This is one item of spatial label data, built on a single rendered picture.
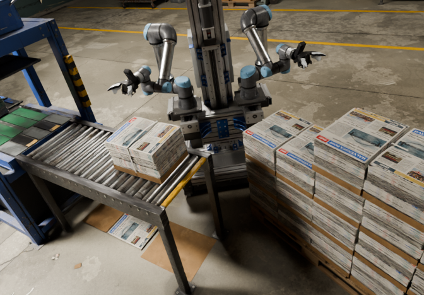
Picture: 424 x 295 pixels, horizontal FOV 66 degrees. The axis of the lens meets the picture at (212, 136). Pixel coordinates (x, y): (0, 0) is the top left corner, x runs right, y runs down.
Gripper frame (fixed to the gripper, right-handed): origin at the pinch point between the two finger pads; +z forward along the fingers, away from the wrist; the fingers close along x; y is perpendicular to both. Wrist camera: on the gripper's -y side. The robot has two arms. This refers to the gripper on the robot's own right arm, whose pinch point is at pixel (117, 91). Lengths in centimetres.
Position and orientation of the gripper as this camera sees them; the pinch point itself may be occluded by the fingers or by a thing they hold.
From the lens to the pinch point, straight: 208.8
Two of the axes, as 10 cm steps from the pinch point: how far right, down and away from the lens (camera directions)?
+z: -3.7, 5.8, -7.2
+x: -9.3, -2.2, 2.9
